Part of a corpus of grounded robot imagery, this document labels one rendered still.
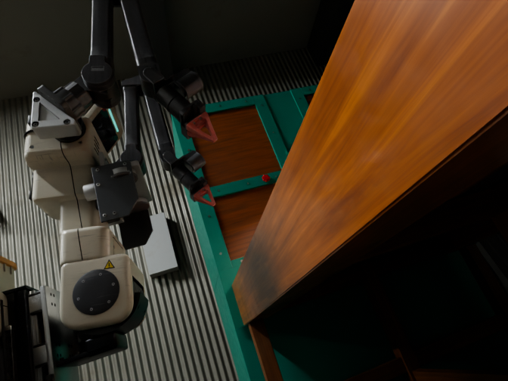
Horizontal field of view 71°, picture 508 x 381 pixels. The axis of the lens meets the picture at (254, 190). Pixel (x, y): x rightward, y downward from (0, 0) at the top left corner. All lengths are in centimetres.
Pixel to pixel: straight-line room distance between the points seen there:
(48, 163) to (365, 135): 90
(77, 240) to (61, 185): 18
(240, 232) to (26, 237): 219
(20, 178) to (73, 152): 272
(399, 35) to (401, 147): 10
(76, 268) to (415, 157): 80
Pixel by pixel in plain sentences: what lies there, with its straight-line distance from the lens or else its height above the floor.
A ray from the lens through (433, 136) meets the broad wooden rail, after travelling 33.
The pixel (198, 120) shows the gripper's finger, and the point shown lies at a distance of 95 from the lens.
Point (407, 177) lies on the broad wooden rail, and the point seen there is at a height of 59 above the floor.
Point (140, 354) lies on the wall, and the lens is 307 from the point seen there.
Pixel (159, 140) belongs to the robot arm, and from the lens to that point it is 142.
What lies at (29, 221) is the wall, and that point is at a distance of 357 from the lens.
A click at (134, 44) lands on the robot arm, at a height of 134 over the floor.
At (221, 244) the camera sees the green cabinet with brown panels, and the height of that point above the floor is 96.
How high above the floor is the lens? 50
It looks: 22 degrees up
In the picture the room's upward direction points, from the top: 20 degrees counter-clockwise
